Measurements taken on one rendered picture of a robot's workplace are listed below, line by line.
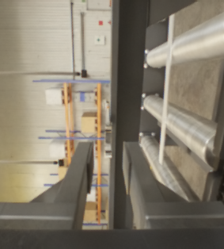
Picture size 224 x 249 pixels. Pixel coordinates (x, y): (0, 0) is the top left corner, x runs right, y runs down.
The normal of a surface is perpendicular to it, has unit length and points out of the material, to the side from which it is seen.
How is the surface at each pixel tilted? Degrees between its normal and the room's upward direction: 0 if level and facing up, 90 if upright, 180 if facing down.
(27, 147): 90
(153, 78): 90
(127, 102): 90
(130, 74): 90
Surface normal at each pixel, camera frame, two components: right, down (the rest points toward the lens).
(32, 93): 0.03, 0.28
